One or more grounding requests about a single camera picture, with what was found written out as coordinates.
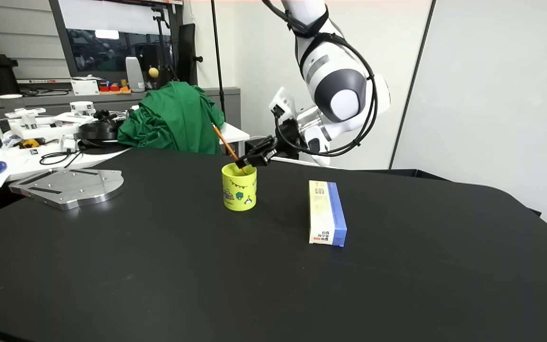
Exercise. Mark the yellow ball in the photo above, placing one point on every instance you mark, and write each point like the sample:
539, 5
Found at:
154, 73

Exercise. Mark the aluminium metal plate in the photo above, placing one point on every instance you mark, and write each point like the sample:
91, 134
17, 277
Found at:
67, 187

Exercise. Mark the dark framed screen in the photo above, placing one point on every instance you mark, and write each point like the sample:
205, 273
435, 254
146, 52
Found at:
114, 39

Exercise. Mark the green cloth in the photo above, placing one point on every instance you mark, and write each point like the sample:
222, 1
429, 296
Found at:
171, 121

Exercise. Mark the slanted black pole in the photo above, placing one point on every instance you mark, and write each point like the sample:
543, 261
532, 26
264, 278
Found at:
412, 83

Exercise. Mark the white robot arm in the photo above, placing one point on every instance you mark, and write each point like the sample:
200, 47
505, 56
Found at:
340, 77

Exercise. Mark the black chair back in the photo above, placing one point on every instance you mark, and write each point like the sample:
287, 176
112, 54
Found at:
186, 54

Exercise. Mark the grey counter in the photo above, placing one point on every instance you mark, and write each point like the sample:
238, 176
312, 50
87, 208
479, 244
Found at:
46, 104

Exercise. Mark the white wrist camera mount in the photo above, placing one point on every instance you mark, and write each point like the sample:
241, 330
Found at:
283, 106

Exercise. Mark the white machine parts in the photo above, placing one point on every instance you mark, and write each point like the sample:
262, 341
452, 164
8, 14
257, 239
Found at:
46, 119

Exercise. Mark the yellow-green mug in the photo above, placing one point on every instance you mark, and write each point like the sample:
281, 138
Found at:
239, 189

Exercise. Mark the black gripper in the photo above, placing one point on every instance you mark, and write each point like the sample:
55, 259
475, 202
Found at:
283, 142

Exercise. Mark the white bottle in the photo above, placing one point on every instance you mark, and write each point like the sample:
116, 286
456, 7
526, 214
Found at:
135, 75

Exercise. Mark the white side table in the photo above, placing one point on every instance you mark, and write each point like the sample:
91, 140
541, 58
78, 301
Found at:
13, 159

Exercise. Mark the black vertical pole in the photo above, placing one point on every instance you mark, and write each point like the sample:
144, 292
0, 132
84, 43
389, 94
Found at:
217, 58

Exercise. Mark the white and blue box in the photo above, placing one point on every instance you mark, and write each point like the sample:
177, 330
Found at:
327, 214

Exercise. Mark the small white box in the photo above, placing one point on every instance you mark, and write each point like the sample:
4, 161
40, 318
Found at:
84, 87

